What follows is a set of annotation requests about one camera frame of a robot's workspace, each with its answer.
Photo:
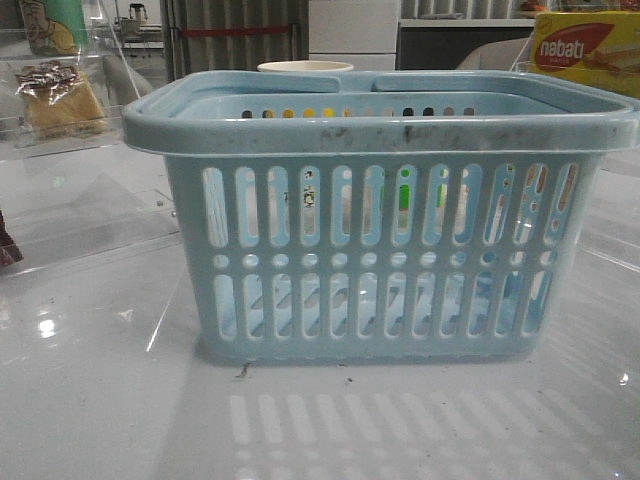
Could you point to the packaged bread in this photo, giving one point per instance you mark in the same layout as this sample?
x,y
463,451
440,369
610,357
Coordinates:
x,y
59,101

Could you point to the light blue plastic basket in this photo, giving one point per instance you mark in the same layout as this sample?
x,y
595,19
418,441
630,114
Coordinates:
x,y
378,215

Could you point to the white paper cup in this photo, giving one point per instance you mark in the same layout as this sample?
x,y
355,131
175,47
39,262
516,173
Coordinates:
x,y
305,66

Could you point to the white cabinet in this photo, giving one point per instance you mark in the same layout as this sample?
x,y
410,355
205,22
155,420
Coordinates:
x,y
361,33

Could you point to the clear acrylic display shelf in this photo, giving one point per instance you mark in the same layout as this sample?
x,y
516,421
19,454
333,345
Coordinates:
x,y
79,194

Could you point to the clear acrylic right stand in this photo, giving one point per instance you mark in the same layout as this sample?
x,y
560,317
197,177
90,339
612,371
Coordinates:
x,y
522,55

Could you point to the dark red snack packet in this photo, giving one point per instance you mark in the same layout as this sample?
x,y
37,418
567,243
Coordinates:
x,y
9,251

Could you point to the yellow nabati wafer box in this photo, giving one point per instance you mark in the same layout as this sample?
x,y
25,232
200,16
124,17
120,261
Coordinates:
x,y
598,49

